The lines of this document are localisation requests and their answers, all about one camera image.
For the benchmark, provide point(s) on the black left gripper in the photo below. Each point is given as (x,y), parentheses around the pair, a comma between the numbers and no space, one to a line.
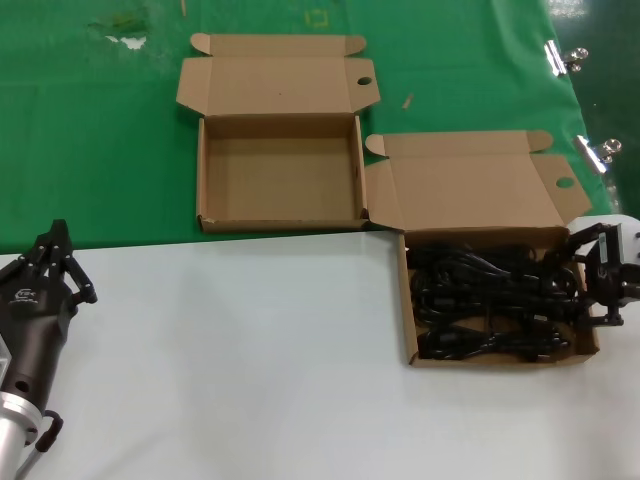
(35,330)

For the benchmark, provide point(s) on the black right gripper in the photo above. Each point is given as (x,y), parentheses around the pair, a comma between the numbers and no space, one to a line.
(612,282)

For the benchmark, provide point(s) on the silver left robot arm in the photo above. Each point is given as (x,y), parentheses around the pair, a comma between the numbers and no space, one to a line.
(12,430)

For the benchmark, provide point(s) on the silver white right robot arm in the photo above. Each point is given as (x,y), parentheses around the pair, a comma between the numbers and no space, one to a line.
(631,235)

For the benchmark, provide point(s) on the open cardboard box without tear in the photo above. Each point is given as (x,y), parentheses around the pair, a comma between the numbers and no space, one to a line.
(475,185)

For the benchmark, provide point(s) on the open cardboard box torn corner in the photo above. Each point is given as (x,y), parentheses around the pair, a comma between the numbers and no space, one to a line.
(280,175)

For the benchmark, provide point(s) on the green table cloth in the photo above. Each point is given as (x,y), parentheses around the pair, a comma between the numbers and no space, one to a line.
(90,150)

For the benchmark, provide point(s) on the silver binder clip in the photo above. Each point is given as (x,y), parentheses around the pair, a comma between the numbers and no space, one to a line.
(557,57)
(595,152)

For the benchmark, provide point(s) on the small wood chip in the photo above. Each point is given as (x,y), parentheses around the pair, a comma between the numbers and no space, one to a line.
(408,101)

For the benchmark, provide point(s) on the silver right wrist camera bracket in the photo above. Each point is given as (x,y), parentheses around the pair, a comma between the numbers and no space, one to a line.
(611,245)

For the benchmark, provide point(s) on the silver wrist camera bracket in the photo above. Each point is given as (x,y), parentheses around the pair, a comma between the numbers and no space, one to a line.
(4,357)
(611,245)

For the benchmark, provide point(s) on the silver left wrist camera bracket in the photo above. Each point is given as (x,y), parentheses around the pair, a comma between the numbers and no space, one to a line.
(4,357)

